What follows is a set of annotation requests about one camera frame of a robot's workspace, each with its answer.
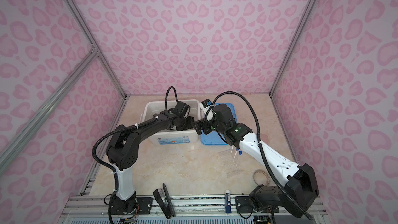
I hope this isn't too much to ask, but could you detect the clear acrylic test tube rack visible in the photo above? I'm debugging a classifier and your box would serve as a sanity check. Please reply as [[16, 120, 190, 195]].
[[219, 149, 241, 178]]

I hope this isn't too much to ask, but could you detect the white plastic storage bin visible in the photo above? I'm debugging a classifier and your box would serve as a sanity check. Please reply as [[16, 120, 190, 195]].
[[140, 99, 203, 145]]

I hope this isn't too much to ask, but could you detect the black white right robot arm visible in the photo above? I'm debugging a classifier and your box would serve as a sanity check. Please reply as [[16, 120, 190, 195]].
[[193, 100, 319, 220]]

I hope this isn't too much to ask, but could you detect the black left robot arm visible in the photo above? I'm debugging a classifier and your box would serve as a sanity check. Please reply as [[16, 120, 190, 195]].
[[92, 101, 194, 223]]

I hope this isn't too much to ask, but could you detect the blue plastic bin lid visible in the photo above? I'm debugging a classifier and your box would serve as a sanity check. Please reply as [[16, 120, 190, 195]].
[[200, 102, 238, 146]]

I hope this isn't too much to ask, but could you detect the blue white marker pen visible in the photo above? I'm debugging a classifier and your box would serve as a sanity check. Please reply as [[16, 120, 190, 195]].
[[224, 189, 232, 214]]

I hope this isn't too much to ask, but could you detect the black stapler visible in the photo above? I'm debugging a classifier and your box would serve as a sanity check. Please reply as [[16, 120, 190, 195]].
[[153, 183, 176, 219]]

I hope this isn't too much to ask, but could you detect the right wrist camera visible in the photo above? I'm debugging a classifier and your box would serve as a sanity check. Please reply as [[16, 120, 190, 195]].
[[200, 99, 214, 115]]

